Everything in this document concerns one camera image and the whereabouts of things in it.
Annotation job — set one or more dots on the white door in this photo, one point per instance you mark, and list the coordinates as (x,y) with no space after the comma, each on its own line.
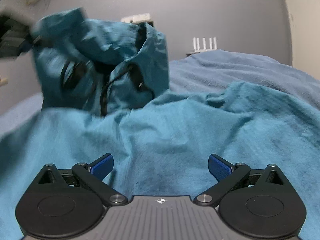
(305,17)

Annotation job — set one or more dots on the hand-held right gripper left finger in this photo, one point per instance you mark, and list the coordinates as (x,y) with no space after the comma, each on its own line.
(102,165)

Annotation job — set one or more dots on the white wall outlet strip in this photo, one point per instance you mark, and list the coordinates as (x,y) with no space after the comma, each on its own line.
(137,18)

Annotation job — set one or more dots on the blue blanket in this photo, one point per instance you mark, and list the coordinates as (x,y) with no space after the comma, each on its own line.
(225,67)

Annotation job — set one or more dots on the white router with antennas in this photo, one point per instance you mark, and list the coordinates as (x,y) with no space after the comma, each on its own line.
(203,45)

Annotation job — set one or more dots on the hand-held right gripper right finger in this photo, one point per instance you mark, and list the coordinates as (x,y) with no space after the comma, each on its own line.
(220,166)

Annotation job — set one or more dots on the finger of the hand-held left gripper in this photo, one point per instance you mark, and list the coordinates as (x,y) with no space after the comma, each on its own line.
(32,41)

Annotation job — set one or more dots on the teal zip jacket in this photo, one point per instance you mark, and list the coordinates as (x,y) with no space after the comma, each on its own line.
(162,135)

